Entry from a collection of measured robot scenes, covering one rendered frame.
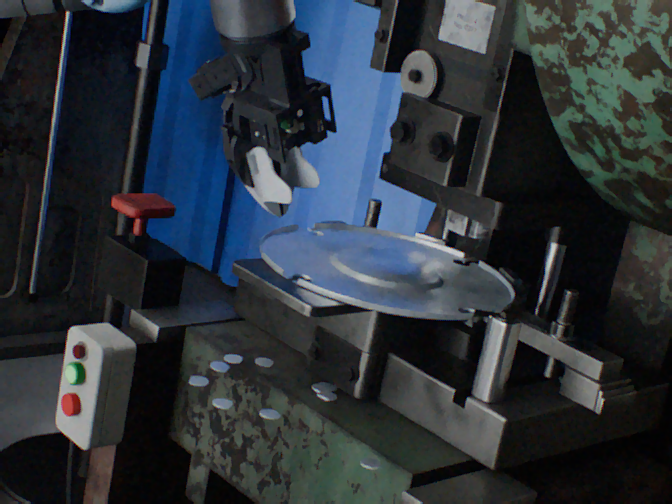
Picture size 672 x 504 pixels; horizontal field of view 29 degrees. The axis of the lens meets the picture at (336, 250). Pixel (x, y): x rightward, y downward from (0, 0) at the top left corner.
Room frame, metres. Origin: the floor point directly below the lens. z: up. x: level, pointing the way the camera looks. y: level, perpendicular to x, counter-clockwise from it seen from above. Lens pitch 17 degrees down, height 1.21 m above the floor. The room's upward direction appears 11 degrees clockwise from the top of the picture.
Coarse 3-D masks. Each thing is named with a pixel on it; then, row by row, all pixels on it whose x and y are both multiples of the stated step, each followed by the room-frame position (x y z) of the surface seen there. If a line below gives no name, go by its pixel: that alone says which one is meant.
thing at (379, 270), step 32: (320, 224) 1.53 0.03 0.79; (288, 256) 1.39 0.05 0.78; (320, 256) 1.41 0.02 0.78; (352, 256) 1.42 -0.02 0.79; (384, 256) 1.44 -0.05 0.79; (416, 256) 1.49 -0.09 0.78; (448, 256) 1.52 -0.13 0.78; (320, 288) 1.29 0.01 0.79; (352, 288) 1.32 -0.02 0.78; (384, 288) 1.34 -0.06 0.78; (416, 288) 1.36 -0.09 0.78; (448, 288) 1.39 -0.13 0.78; (480, 288) 1.42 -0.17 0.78; (512, 288) 1.42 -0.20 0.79
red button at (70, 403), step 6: (66, 396) 1.42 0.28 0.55; (72, 396) 1.41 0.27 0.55; (78, 396) 1.42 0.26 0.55; (66, 402) 1.42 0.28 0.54; (72, 402) 1.41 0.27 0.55; (78, 402) 1.41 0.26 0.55; (66, 408) 1.42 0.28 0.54; (72, 408) 1.41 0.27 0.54; (78, 408) 1.41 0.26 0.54; (66, 414) 1.41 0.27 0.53; (72, 414) 1.41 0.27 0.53; (78, 414) 1.42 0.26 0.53
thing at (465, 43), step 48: (432, 0) 1.48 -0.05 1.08; (480, 0) 1.43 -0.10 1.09; (432, 48) 1.47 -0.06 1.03; (480, 48) 1.42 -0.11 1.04; (432, 96) 1.46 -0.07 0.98; (480, 96) 1.41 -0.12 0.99; (432, 144) 1.39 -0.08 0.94; (480, 144) 1.40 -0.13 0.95; (528, 144) 1.43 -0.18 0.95; (480, 192) 1.39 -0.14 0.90; (528, 192) 1.45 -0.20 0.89
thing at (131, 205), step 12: (120, 204) 1.55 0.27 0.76; (132, 204) 1.54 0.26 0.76; (144, 204) 1.55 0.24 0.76; (156, 204) 1.56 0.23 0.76; (168, 204) 1.58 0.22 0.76; (132, 216) 1.53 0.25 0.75; (144, 216) 1.54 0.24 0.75; (156, 216) 1.55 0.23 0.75; (168, 216) 1.56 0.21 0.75; (144, 228) 1.57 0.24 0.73
